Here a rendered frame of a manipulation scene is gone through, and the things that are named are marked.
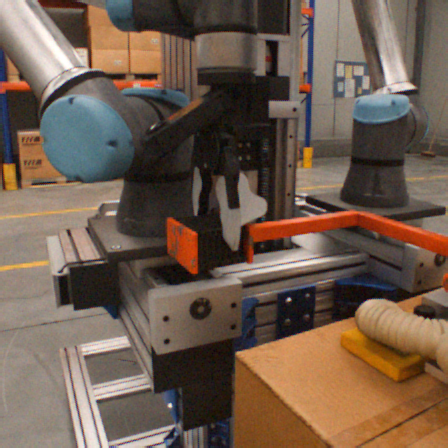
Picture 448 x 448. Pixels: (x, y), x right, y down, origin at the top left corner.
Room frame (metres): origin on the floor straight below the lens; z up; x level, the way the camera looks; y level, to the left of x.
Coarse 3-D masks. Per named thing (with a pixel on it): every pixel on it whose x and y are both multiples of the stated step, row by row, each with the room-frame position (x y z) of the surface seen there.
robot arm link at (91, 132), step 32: (0, 0) 0.65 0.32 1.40; (32, 0) 0.67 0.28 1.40; (0, 32) 0.64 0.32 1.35; (32, 32) 0.63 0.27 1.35; (32, 64) 0.62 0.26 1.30; (64, 64) 0.62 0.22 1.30; (64, 96) 0.57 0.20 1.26; (96, 96) 0.59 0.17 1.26; (64, 128) 0.56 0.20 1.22; (96, 128) 0.55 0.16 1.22; (128, 128) 0.58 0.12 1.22; (64, 160) 0.57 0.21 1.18; (96, 160) 0.55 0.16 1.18; (128, 160) 0.59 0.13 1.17
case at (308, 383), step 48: (336, 336) 0.53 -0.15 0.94; (240, 384) 0.47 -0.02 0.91; (288, 384) 0.42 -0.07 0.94; (336, 384) 0.42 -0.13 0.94; (384, 384) 0.42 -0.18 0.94; (432, 384) 0.41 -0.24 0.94; (240, 432) 0.47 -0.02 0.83; (288, 432) 0.38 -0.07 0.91; (336, 432) 0.34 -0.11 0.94; (384, 432) 0.34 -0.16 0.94; (432, 432) 0.33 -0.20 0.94
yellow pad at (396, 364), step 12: (408, 312) 0.55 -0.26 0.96; (420, 312) 0.49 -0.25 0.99; (432, 312) 0.49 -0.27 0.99; (348, 336) 0.49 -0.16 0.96; (360, 336) 0.49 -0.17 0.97; (348, 348) 0.48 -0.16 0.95; (360, 348) 0.47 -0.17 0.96; (372, 348) 0.46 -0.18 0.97; (384, 348) 0.46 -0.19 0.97; (396, 348) 0.45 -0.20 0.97; (372, 360) 0.45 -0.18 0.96; (384, 360) 0.43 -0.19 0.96; (396, 360) 0.43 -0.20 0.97; (408, 360) 0.43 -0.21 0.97; (420, 360) 0.43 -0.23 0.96; (384, 372) 0.43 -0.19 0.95; (396, 372) 0.42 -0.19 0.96; (408, 372) 0.42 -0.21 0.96
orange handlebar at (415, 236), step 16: (256, 224) 0.58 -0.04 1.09; (272, 224) 0.58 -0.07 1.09; (288, 224) 0.59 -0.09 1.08; (304, 224) 0.60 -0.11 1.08; (320, 224) 0.61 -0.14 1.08; (336, 224) 0.63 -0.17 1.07; (352, 224) 0.64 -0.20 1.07; (368, 224) 0.62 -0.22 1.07; (384, 224) 0.60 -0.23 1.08; (400, 224) 0.58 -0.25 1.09; (256, 240) 0.56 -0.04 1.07; (400, 240) 0.57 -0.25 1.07; (416, 240) 0.55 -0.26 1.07; (432, 240) 0.52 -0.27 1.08
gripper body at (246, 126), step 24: (240, 72) 0.52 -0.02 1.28; (240, 96) 0.55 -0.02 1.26; (264, 96) 0.56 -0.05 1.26; (216, 120) 0.53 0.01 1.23; (240, 120) 0.55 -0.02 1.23; (264, 120) 0.56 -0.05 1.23; (216, 144) 0.51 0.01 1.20; (240, 144) 0.53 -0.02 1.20; (216, 168) 0.52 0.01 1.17; (240, 168) 0.54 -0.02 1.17; (264, 168) 0.54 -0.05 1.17
